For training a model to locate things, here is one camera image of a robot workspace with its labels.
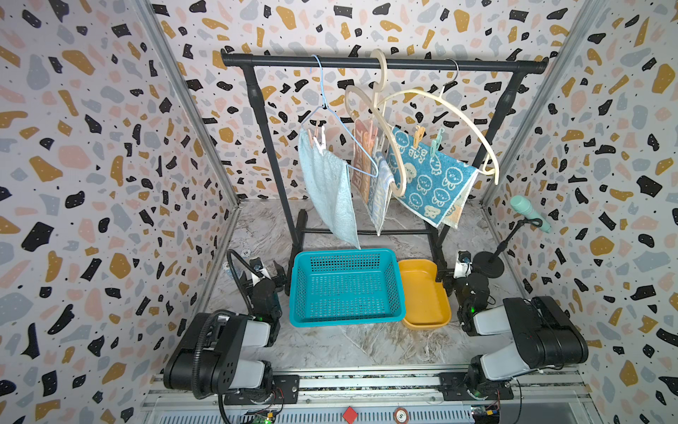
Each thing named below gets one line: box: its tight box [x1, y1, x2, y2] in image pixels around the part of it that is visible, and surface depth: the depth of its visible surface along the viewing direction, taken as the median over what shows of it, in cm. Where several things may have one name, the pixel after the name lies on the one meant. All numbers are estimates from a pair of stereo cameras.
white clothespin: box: [312, 125, 326, 157], surface depth 70 cm
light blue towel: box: [297, 128, 362, 250], surface depth 79 cm
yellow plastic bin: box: [398, 258, 452, 331], surface depth 94 cm
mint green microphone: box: [510, 195, 552, 235], surface depth 76 cm
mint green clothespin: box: [429, 127, 445, 159], surface depth 69 cm
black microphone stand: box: [472, 217, 543, 279], surface depth 102 cm
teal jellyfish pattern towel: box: [387, 126, 480, 228], surface depth 74 cm
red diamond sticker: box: [342, 406, 358, 424], surface depth 71 cm
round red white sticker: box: [394, 407, 409, 424], surface depth 72 cm
